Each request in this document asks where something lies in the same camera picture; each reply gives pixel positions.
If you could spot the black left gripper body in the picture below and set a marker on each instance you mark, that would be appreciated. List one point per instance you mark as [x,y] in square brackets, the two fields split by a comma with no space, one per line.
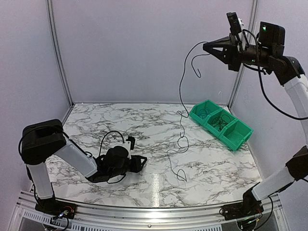
[118,172]

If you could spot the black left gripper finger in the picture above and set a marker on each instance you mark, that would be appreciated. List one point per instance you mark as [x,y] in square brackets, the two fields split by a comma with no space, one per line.
[139,164]
[138,158]

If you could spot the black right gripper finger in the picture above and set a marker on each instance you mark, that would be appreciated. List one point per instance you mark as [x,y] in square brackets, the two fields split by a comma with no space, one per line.
[217,44]
[220,55]

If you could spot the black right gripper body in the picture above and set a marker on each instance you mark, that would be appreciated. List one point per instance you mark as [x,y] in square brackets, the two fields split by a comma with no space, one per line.
[237,54]

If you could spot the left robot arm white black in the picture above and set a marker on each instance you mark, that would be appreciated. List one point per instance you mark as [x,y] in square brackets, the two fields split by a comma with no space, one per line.
[43,140]

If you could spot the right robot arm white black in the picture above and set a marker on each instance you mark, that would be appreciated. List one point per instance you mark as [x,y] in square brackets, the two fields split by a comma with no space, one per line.
[267,53]

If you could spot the green three-compartment plastic bin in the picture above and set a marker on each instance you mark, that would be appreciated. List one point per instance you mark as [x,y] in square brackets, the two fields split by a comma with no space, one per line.
[223,125]

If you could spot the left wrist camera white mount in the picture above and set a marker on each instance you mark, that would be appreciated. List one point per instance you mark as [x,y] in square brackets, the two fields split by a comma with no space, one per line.
[129,144]

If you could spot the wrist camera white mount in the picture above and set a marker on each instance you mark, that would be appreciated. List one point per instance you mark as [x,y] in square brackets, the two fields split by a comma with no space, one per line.
[129,144]
[236,29]

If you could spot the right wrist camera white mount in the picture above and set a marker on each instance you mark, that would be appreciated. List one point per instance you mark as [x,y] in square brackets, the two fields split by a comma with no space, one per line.
[236,29]

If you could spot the right aluminium frame post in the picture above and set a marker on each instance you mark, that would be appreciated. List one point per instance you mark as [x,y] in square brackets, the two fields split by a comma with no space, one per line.
[251,27]

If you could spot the aluminium frame post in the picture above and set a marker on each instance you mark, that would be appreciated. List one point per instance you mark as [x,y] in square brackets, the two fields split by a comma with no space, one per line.
[57,52]
[251,27]

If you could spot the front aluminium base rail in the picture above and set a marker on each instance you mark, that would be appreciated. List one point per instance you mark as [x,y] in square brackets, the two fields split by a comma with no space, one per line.
[89,217]

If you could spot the left aluminium frame post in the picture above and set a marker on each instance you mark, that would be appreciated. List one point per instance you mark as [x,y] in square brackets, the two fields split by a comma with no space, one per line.
[57,52]

